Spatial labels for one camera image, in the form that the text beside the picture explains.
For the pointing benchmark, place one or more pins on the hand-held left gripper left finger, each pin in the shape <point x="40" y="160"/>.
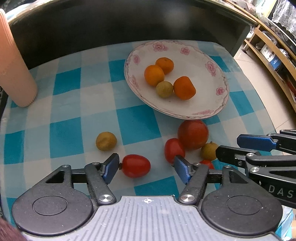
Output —
<point x="111" y="170"/>

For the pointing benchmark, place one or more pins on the wooden shelf unit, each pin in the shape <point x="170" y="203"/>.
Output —
<point x="256" y="32"/>

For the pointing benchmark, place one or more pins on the dark fuzzy cloth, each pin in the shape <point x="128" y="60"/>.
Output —
<point x="8" y="231"/>

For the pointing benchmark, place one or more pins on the yellow green round fruit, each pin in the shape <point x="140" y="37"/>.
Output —
<point x="209" y="151"/>
<point x="106" y="141"/>
<point x="164" y="89"/>

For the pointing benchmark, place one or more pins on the white box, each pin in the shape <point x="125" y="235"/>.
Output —
<point x="267" y="51"/>

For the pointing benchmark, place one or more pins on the dark coffee table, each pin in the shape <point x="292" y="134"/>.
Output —
<point x="92" y="27"/>

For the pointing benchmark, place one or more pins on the blue checked tablecloth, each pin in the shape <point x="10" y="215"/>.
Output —
<point x="69" y="92"/>

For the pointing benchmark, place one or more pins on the white floral plate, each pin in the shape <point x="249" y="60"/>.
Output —
<point x="198" y="69"/>

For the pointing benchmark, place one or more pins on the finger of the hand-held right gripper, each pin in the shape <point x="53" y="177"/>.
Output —
<point x="231" y="154"/>
<point x="252" y="141"/>

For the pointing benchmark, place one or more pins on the large red tomato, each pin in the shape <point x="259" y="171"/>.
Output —
<point x="193" y="134"/>

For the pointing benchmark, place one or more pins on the small red tomato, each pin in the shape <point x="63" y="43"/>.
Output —
<point x="207" y="164"/>
<point x="136" y="166"/>
<point x="173" y="149"/>

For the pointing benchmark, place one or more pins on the pink ribbed cylinder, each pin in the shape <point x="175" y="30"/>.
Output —
<point x="13" y="69"/>

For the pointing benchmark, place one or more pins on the small orange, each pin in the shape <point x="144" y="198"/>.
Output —
<point x="184" y="88"/>
<point x="165" y="64"/>
<point x="154" y="75"/>

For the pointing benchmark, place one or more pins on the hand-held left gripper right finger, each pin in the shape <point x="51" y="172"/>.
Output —
<point x="182" y="170"/>

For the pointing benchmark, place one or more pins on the white lace cloth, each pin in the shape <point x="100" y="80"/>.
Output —
<point x="285" y="16"/>

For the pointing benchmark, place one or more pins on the blue box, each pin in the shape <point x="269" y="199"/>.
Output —
<point x="275" y="63"/>

